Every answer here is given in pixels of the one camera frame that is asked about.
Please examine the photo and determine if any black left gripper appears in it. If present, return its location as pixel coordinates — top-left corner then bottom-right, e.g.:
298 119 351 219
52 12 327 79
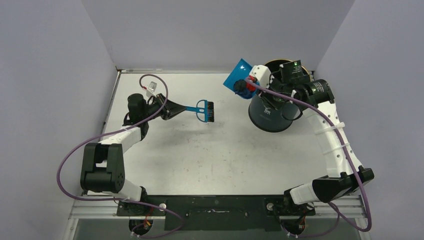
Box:
142 94 187 122

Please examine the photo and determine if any blue plastic dustpan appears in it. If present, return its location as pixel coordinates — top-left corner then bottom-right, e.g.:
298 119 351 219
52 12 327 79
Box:
223 58 256 100

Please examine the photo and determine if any blue hand brush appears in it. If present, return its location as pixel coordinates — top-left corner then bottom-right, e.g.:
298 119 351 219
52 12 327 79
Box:
185 99 215 123

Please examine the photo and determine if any small black paper ball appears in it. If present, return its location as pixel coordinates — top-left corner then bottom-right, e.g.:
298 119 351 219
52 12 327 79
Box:
233 79 250 98

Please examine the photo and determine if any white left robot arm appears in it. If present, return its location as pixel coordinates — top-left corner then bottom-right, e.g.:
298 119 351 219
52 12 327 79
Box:
80 93 187 216

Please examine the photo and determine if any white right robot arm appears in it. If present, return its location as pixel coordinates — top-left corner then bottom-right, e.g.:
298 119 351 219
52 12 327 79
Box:
248 61 374 215

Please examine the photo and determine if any dark green waste bin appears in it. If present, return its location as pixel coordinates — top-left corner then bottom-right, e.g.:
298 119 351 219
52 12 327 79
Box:
248 59 311 133

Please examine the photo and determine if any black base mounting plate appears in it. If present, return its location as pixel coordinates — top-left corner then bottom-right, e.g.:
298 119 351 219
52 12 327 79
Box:
116 195 316 232

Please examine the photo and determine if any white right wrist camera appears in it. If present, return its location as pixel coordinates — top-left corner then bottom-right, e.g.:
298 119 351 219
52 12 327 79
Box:
249 65 271 88

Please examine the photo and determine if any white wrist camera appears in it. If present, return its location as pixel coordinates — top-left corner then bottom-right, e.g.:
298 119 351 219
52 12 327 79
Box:
249 65 271 88
145 81 158 99

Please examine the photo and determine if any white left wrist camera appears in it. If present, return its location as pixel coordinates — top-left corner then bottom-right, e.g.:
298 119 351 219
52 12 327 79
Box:
145 81 158 99

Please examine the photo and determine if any aluminium rail frame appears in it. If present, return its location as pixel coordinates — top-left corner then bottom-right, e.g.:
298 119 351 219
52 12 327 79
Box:
68 200 130 220

